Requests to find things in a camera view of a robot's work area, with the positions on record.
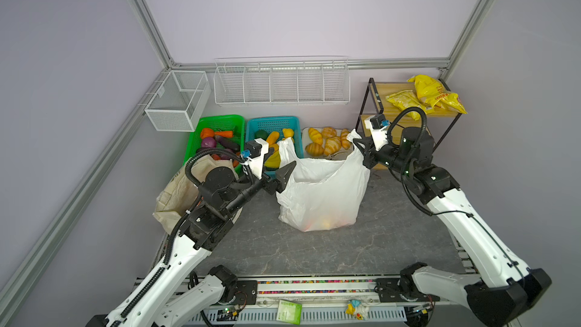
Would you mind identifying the white plastic grocery bag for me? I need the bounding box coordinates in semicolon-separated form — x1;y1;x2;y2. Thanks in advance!
276;140;370;233

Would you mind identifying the cream canvas tote bag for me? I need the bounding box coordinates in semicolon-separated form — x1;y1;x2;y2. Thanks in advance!
153;155;235;235

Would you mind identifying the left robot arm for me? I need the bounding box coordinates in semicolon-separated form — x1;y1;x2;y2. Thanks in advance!
87;139;297;326

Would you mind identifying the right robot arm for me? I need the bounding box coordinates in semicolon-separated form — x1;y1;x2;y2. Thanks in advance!
353;107;552;326

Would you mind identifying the banana bunch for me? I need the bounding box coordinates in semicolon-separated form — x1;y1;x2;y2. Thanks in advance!
264;144;281;170

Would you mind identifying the croissant far right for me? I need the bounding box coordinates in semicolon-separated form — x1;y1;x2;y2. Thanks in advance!
340;129;353;150

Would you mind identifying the croissant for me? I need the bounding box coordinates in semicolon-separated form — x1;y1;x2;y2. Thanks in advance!
340;129;353;150
305;142;324;157
324;136;343;157
308;128;324;145
321;127;337;139

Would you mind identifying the white bread tray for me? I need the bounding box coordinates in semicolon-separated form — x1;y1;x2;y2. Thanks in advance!
302;127;354;160

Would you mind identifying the croissant centre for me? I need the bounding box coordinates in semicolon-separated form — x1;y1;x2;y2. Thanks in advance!
324;136;343;157

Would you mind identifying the orange pear behind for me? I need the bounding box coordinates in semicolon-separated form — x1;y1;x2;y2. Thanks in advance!
266;131;281;146

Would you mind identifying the croissant front left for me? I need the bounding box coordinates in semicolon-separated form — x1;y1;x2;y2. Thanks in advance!
305;142;324;157

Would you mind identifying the yellow lemon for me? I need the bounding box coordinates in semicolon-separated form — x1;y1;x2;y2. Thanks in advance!
282;129;294;139

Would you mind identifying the croissant top middle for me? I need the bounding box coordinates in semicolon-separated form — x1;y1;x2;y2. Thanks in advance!
321;127;337;139

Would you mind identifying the green avocado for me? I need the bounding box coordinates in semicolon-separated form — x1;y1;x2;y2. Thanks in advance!
254;130;269;141

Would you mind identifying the croissant far left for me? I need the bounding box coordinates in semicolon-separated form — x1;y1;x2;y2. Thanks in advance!
308;128;324;145

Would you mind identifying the teal plastic basket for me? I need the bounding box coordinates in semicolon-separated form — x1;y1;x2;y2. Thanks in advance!
243;116;304;159

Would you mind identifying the black wooden shelf rack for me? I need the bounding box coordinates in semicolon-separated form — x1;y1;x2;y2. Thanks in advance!
353;76;464;171

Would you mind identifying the dark purple eggplant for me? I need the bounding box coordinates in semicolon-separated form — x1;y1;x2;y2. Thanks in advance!
214;135;241;153

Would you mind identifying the yellow chip bag left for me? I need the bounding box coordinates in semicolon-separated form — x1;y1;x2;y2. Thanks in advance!
386;89;434;114

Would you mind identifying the yellow chip bag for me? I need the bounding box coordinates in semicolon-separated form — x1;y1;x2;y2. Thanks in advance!
386;89;434;114
407;75;468;114

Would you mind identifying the purple onion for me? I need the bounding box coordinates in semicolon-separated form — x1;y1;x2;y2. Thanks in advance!
201;137;217;148

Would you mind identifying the orange carrot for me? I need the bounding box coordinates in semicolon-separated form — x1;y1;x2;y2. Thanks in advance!
214;131;234;139

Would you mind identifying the green plastic basket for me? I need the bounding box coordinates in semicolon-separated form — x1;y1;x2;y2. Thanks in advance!
183;114;245;164

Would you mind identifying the orange red tomato back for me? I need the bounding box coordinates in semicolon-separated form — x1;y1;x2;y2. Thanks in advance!
200;128;215;139

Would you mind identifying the yellow chip bag right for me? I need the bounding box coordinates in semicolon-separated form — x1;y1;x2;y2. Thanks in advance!
407;75;468;114

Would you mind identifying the small white mesh basket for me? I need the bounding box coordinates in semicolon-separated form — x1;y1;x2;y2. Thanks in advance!
145;71;212;133

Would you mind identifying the green small box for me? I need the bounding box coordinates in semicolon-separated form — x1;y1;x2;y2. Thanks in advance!
275;300;303;325

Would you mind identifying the yellow toy figure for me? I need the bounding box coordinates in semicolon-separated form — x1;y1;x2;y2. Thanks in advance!
345;299;369;320

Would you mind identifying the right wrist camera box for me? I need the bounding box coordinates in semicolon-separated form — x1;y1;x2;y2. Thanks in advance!
366;114;390;151

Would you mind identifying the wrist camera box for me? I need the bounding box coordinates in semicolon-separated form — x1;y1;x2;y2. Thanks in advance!
366;114;390;151
241;138;269;180

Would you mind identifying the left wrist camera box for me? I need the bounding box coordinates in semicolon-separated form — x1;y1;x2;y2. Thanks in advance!
241;138;269;180

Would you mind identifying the long white wire basket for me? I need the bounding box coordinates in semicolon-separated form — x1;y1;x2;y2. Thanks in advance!
213;56;351;106

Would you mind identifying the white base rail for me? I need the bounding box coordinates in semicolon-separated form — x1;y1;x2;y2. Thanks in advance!
119;273;514;327

